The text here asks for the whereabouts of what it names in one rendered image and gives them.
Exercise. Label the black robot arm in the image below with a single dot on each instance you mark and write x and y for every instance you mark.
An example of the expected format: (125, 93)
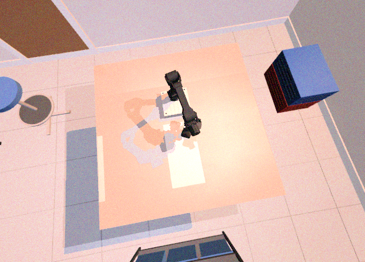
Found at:
(176, 93)

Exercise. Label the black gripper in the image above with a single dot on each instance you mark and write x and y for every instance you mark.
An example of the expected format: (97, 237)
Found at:
(185, 133)

